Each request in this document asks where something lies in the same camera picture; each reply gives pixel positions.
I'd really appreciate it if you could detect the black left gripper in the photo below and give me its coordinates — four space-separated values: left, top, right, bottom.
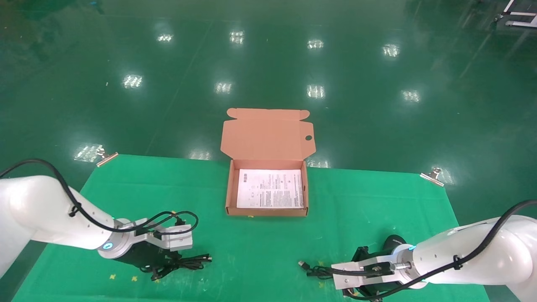
113 242 183 273

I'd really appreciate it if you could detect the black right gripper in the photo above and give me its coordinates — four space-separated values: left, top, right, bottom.
343 234 408 299

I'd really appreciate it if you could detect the black data cable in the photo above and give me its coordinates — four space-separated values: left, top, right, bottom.
150 253 212 281

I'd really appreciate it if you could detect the brown cardboard mailer box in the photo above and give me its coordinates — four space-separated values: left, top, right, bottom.
220 108 316 217

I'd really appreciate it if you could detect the silver binder clip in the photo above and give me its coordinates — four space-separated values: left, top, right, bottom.
420 167 445 187
96 148 119 167

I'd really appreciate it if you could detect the green table cloth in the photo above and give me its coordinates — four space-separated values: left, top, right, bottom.
12 154 491 302

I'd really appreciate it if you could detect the white printed paper sheet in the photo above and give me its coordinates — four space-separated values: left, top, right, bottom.
236 169 305 209

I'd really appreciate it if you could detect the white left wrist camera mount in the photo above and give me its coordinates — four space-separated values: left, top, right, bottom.
134 218 193 252

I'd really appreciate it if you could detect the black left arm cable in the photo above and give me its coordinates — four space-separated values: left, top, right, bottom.
0 159 200 233

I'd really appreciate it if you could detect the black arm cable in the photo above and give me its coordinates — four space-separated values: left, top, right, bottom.
342 199 537 302
0 159 200 233

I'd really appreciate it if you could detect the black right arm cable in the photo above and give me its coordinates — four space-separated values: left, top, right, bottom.
342 199 537 302

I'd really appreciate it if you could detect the white metal frame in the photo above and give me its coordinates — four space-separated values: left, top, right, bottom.
495 0 537 29

